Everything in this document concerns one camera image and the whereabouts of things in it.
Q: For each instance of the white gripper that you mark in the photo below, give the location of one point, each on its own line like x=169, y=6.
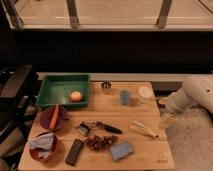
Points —
x=168, y=119

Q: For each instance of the pale yellow banana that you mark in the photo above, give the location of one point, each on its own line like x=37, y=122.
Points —
x=140, y=128

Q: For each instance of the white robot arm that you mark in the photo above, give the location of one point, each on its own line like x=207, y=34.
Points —
x=195, y=90

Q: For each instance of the blue plastic cup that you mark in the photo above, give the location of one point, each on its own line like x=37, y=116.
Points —
x=124, y=97

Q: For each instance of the blue sponge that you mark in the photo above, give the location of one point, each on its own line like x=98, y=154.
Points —
x=121, y=150

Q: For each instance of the small metal cup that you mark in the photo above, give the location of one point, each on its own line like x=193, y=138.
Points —
x=106, y=85

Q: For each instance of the bunch of red grapes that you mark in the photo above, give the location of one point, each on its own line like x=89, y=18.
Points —
x=98, y=143

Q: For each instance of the red yellow apple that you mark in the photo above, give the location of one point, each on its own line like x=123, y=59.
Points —
x=75, y=96

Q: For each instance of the black rectangular remote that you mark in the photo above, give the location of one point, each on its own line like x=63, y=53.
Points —
x=74, y=152

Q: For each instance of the green plastic tray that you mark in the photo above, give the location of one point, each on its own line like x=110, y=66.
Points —
x=57, y=89

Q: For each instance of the orange carrot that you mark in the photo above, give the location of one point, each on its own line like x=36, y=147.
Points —
x=54, y=117

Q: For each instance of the dark red bowl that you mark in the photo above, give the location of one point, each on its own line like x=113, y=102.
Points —
x=46, y=117

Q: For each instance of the blue grey cloth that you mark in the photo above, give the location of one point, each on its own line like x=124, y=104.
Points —
x=43, y=143

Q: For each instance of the brown bowl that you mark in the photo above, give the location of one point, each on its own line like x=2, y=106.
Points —
x=34, y=152

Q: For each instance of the black chair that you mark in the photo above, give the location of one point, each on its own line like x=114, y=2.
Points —
x=14, y=98

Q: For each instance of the black handled peeler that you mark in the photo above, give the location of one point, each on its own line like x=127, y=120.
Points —
x=84, y=128

